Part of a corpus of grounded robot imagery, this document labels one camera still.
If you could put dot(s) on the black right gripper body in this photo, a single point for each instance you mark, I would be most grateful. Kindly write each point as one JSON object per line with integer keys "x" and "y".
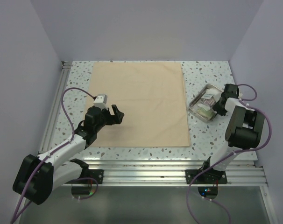
{"x": 219, "y": 109}

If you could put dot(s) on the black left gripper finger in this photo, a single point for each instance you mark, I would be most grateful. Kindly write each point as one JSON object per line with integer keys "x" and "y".
{"x": 108, "y": 115}
{"x": 118, "y": 115}

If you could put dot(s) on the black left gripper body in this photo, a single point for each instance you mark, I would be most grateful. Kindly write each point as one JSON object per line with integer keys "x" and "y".
{"x": 104, "y": 121}

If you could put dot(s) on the white gauze pad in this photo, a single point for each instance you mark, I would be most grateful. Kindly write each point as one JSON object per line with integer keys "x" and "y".
{"x": 205, "y": 107}
{"x": 213, "y": 91}

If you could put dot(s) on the purple printed glove packet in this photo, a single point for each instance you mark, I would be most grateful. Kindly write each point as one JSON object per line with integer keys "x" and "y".
{"x": 209, "y": 102}

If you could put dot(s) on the green printed glove packet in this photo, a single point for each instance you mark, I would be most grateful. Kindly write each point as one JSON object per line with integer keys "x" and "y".
{"x": 206, "y": 114}

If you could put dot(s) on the stainless steel tray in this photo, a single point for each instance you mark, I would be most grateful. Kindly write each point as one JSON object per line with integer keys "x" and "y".
{"x": 193, "y": 108}

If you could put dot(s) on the beige cloth mat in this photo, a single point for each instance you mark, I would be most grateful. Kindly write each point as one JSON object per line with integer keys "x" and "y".
{"x": 151, "y": 96}

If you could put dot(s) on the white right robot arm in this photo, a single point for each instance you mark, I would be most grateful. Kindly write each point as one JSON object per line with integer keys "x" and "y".
{"x": 243, "y": 132}

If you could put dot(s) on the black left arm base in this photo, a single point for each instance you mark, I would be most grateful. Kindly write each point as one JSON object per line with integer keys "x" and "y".
{"x": 88, "y": 182}

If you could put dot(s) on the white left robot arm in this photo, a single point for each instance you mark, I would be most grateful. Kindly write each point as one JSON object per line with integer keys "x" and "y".
{"x": 35, "y": 178}

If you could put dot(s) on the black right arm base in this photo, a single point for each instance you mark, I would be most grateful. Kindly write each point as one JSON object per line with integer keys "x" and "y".
{"x": 211, "y": 179}

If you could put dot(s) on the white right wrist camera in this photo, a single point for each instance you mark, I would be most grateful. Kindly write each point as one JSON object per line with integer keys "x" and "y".
{"x": 240, "y": 93}

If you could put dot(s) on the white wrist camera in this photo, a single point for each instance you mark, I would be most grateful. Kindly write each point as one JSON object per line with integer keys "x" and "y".
{"x": 100, "y": 101}
{"x": 240, "y": 93}

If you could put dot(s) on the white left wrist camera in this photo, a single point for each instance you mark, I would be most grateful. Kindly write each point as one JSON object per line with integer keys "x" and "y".
{"x": 100, "y": 101}

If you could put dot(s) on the aluminium extrusion frame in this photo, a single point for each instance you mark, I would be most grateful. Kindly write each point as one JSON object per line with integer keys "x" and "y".
{"x": 154, "y": 166}

